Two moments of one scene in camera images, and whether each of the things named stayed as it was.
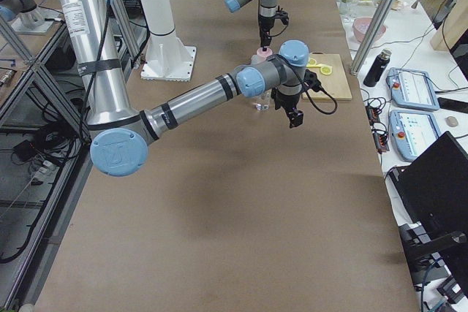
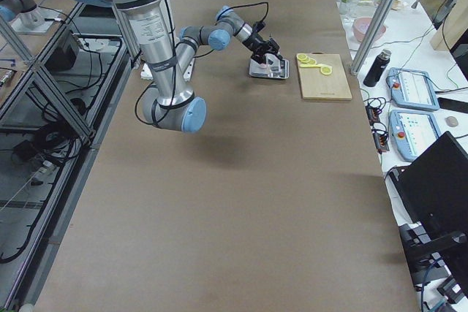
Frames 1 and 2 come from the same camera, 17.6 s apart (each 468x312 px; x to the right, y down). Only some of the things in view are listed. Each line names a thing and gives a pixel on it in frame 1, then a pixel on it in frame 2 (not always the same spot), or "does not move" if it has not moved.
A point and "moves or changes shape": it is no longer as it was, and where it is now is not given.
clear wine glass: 348,8 does not move
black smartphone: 450,104 does not move
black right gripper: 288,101 → 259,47
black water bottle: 377,68 does not move
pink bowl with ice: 361,27 does not move
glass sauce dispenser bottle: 262,104 moves or changes shape
